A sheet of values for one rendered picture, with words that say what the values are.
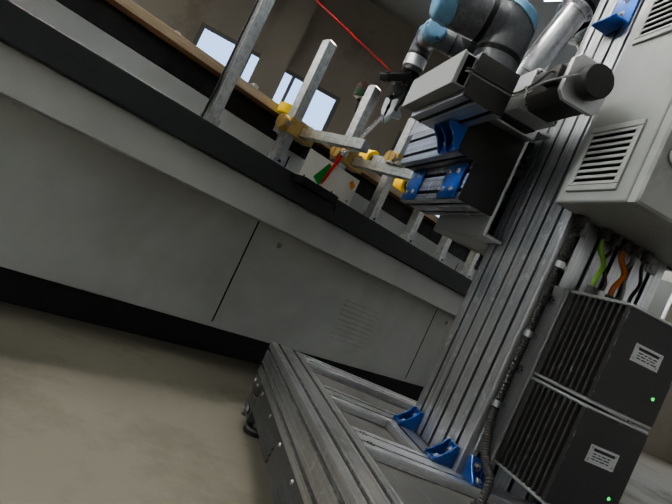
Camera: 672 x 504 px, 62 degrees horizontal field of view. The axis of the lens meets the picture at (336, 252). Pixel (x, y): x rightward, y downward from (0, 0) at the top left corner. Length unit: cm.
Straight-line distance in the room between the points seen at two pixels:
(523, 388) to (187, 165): 106
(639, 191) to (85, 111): 121
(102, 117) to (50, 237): 42
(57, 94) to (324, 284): 129
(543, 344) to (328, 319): 143
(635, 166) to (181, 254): 140
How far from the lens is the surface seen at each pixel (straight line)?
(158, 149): 161
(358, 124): 197
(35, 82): 150
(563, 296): 115
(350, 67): 657
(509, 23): 151
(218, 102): 165
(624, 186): 100
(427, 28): 193
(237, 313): 213
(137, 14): 173
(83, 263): 182
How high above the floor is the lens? 48
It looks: 2 degrees up
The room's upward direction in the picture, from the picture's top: 25 degrees clockwise
